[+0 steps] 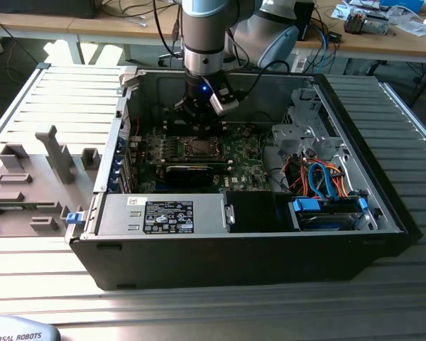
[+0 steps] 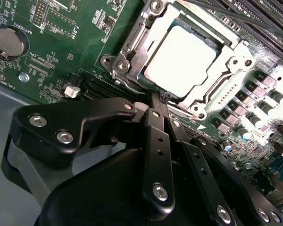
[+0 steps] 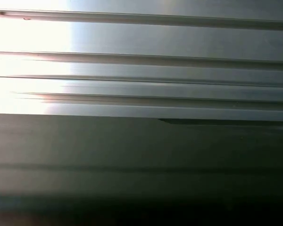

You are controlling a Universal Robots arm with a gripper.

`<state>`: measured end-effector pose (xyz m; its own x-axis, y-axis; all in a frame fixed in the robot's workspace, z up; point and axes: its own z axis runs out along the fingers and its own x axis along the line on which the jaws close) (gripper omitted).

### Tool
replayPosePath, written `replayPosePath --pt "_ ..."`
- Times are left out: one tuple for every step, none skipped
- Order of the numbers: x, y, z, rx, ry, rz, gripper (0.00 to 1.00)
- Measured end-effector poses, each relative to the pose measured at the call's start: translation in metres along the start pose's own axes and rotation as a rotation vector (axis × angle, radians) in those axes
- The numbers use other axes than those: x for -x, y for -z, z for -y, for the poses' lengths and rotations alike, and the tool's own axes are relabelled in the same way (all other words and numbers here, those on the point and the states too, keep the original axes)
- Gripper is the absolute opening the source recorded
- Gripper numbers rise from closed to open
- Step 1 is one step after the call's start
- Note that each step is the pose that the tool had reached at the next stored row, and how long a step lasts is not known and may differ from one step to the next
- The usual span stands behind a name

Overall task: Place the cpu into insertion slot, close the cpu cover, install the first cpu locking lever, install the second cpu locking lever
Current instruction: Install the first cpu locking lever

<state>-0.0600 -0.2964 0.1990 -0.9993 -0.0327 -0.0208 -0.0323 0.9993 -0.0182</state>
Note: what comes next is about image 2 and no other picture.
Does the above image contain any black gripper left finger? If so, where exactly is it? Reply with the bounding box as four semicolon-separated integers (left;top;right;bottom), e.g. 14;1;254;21
1;93;177;219

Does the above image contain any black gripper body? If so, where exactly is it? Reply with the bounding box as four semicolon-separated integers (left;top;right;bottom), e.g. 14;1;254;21
34;147;211;226

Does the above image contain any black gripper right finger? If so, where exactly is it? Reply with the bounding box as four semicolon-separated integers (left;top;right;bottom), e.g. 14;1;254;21
159;93;283;226

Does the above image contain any silver CPU with green rim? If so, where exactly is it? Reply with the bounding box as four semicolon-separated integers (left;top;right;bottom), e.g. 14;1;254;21
142;18;224;96

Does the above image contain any metal socket cover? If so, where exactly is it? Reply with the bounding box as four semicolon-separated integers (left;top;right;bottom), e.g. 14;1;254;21
122;2;250;113

